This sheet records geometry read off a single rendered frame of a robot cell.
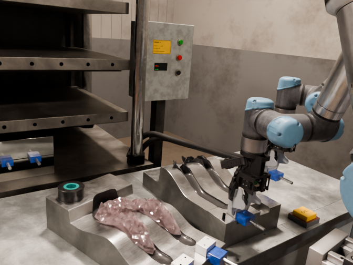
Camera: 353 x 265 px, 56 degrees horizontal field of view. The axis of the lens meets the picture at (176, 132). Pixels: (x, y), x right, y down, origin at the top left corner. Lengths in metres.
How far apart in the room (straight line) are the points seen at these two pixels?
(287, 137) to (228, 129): 3.28
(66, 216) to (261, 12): 3.21
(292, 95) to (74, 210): 0.81
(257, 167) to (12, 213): 0.82
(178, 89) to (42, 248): 1.12
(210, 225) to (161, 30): 1.03
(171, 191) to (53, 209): 0.42
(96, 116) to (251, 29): 2.64
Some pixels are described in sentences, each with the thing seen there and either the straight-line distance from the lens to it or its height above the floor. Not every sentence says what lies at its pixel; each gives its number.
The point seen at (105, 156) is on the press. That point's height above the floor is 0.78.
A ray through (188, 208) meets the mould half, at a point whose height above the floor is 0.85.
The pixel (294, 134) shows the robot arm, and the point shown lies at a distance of 0.85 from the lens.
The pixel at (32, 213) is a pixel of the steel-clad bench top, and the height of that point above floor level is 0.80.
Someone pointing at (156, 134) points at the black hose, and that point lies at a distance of 1.66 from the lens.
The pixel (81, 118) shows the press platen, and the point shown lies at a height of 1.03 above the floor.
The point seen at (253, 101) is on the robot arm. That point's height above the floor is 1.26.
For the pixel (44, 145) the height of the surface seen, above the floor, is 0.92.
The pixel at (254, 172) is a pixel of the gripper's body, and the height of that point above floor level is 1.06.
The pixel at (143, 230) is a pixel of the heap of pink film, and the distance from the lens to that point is 0.95.
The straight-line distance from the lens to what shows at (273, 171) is 1.33.
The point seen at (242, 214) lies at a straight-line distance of 1.06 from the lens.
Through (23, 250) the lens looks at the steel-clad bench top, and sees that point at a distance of 1.09.
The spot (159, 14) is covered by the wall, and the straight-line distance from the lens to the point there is 4.66.
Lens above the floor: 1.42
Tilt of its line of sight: 17 degrees down
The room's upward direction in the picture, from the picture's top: 5 degrees clockwise
